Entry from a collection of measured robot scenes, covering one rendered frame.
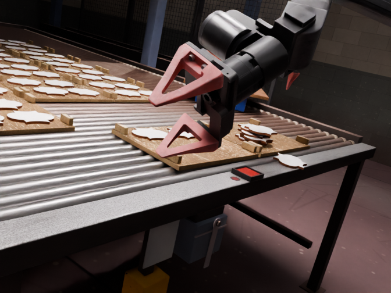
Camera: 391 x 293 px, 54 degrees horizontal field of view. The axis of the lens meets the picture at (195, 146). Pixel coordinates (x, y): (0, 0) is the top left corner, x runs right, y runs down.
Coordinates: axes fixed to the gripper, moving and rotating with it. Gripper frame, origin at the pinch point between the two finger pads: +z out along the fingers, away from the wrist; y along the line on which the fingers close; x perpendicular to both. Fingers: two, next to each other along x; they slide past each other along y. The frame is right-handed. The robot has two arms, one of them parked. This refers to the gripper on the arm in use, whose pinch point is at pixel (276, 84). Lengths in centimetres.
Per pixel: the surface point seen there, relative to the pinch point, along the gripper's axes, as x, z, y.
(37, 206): 104, 24, 1
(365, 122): -476, 75, 37
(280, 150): 3.2, 24.1, -10.6
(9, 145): 90, 25, 34
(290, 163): 11.9, 24.7, -18.6
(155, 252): 78, 39, -12
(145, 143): 54, 24, 16
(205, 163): 48, 24, -4
